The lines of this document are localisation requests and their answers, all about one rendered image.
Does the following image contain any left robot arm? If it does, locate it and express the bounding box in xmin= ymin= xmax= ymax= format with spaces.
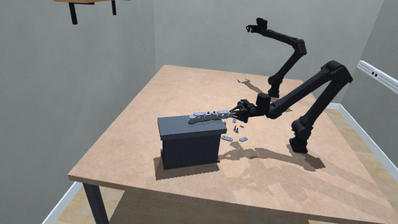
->
xmin=256 ymin=60 xmax=353 ymax=154

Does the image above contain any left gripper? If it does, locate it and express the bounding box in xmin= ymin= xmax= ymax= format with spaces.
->
xmin=229 ymin=101 xmax=257 ymax=123

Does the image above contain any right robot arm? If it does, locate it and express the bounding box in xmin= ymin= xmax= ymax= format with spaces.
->
xmin=253 ymin=17 xmax=307 ymax=98

